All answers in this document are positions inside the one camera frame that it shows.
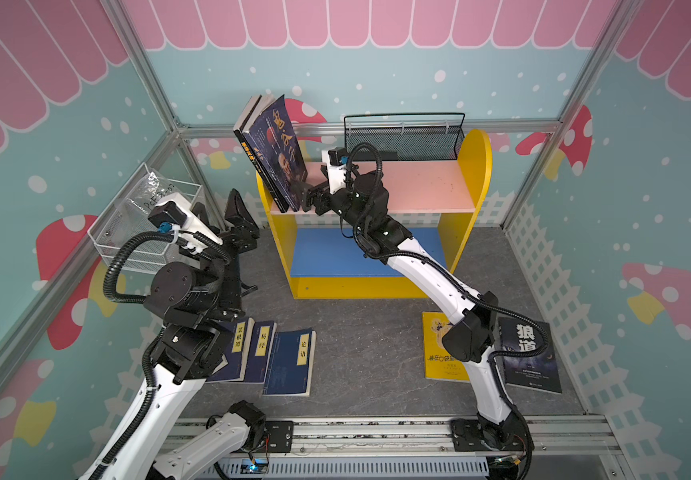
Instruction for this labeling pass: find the black mesh wire basket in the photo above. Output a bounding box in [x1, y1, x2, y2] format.
[343, 112, 465, 161]

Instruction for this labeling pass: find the yellow cartoon boy book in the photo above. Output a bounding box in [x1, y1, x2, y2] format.
[423, 312, 469, 383]

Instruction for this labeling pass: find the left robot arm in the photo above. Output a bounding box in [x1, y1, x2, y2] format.
[83, 190, 267, 479]

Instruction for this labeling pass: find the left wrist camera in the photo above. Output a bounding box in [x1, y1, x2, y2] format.
[148, 192, 224, 249]

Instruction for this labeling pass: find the yellow pink blue bookshelf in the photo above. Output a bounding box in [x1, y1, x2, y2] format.
[258, 130, 493, 300]

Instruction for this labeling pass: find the black wolf book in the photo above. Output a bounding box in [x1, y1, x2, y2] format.
[495, 317, 563, 394]

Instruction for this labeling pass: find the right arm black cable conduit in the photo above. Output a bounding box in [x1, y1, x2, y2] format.
[342, 142, 553, 469]

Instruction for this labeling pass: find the purple old man book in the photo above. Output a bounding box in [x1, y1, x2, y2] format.
[249, 96, 308, 212]

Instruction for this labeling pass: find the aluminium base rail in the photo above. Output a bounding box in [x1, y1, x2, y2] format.
[141, 414, 634, 479]

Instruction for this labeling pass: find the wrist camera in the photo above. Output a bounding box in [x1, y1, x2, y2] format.
[148, 192, 224, 249]
[322, 148, 353, 195]

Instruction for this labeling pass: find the clear plastic bag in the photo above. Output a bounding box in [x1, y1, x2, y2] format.
[120, 170, 197, 237]

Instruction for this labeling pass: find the navy book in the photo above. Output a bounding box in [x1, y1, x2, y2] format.
[263, 328, 317, 397]
[243, 321, 278, 384]
[209, 317, 255, 382]

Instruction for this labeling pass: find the white wire wall basket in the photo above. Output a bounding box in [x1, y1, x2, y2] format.
[86, 163, 207, 278]

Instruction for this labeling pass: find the black Murphy's law book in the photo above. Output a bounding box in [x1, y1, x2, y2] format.
[233, 94, 290, 213]

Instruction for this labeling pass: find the navy book rightmost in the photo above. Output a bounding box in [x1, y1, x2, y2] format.
[263, 328, 317, 397]

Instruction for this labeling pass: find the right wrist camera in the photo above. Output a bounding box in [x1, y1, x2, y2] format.
[322, 148, 353, 195]

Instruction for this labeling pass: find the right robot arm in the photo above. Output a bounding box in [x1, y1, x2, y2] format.
[293, 172, 533, 450]

